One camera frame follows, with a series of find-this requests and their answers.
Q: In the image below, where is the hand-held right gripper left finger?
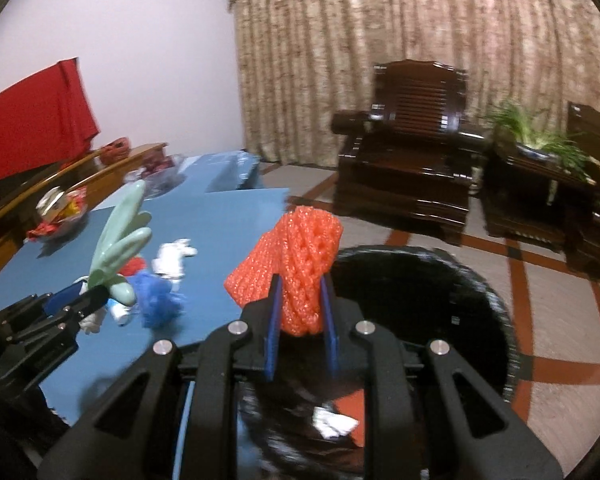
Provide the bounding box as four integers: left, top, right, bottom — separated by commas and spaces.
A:
37, 272, 283, 480

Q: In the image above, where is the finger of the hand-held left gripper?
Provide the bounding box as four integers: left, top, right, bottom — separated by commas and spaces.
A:
55, 285, 112, 331
44, 280, 89, 314

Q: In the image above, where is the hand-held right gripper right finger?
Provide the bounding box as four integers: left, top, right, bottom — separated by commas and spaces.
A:
320, 272, 566, 480

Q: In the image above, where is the green rubber glove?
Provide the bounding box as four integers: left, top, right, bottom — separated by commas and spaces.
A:
87, 180, 153, 328

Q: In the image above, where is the orange foam fruit net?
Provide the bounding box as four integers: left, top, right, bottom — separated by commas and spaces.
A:
224, 206, 343, 338

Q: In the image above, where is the black trash bin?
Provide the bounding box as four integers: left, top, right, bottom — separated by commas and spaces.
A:
237, 245, 523, 480

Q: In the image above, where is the red scrap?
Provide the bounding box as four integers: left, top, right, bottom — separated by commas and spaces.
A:
117, 257, 146, 278

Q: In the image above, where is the glass snack bowl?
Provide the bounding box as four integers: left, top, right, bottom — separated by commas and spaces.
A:
27, 185, 91, 243

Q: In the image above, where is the orange wrapper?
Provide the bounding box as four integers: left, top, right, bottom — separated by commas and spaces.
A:
330, 391, 367, 447

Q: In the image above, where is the white crumpled paper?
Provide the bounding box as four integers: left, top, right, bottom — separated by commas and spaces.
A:
151, 238, 199, 281
312, 406, 358, 440

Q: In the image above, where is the cream small box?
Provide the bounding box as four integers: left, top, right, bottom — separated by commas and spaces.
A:
36, 187, 68, 221

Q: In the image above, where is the blue scalloped tablecloth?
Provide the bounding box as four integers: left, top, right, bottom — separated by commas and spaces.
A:
0, 187, 291, 426

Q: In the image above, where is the glass fruit bowl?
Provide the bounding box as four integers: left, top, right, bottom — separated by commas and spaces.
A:
125, 155, 186, 196

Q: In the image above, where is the dark red apple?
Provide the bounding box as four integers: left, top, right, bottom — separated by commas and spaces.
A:
140, 157, 175, 177

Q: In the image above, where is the red basket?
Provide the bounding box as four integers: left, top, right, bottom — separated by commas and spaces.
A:
100, 137, 131, 163

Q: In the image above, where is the light blue tablecloth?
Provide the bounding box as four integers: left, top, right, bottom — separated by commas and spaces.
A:
177, 151, 261, 193

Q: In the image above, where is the red cloth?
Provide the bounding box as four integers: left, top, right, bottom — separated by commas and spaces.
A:
0, 58, 101, 188

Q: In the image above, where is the dark wooden armchair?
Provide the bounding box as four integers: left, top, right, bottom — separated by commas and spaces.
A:
565, 101, 600, 288
330, 59, 486, 247

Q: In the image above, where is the dark wooden side table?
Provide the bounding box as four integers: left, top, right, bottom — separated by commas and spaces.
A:
482, 132, 600, 253

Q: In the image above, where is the green potted plant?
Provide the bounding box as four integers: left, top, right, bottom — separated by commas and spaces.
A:
485, 100, 593, 181

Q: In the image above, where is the beige patterned curtain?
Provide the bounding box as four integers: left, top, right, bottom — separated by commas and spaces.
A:
227, 0, 600, 166

